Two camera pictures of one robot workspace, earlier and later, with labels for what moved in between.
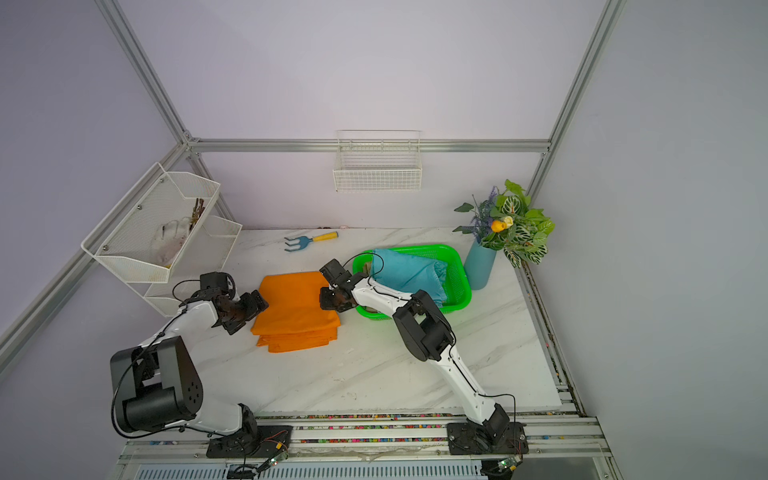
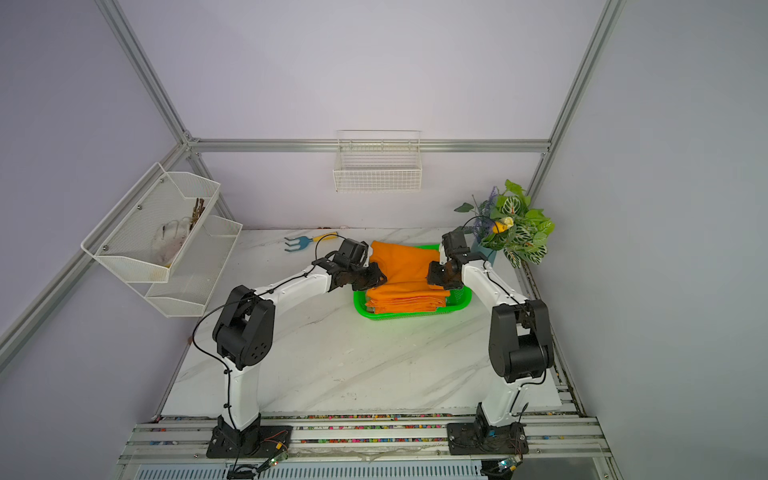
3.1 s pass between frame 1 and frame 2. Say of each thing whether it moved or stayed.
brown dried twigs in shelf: stayed
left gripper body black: moved
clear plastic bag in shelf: stayed
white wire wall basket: stayed
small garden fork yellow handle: stayed
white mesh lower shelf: stayed
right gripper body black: moved
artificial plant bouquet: stayed
